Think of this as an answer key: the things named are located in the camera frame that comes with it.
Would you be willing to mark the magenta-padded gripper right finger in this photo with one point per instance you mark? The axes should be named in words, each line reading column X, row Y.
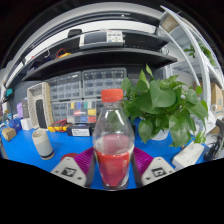
column 158, row 171

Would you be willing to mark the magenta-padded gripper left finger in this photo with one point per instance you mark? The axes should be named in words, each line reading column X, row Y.
column 68, row 171

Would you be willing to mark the clear bottle with red label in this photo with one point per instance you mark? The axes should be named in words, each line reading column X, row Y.
column 113, row 166

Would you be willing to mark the white power strip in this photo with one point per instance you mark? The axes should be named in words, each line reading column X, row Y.
column 188, row 155

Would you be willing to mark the beige ceramic mug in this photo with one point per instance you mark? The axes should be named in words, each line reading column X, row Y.
column 42, row 144

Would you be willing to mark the black box with white label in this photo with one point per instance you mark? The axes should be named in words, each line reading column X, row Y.
column 80, row 130

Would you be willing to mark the yellow multimeter with red leads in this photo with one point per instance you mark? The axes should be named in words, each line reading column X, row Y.
column 58, row 126

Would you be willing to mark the clear organizer box, coloured parts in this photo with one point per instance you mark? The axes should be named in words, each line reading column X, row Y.
column 81, row 112

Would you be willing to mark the grey small-parts drawer cabinet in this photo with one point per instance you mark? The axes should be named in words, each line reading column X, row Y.
column 58, row 111
column 103, row 81
column 66, row 86

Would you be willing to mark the small white box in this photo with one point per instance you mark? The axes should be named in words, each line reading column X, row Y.
column 26, row 124

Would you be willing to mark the small cardboard box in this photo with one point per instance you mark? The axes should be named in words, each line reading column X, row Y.
column 8, row 134

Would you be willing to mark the blue box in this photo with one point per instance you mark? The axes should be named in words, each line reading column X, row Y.
column 15, row 125

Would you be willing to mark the green potted plant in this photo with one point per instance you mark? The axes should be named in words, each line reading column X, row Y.
column 160, row 100

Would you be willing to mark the dark grey flat box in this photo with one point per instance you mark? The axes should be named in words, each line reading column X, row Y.
column 25, row 107

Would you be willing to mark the purple container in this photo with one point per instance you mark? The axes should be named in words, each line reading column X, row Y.
column 20, row 110

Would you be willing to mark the beige perforated box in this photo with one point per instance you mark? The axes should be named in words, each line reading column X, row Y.
column 33, row 100

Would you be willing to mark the white shelf rack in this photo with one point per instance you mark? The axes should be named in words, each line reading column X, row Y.
column 203, row 66

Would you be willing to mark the black shelf unit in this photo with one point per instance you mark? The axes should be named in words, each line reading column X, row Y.
column 100, row 56

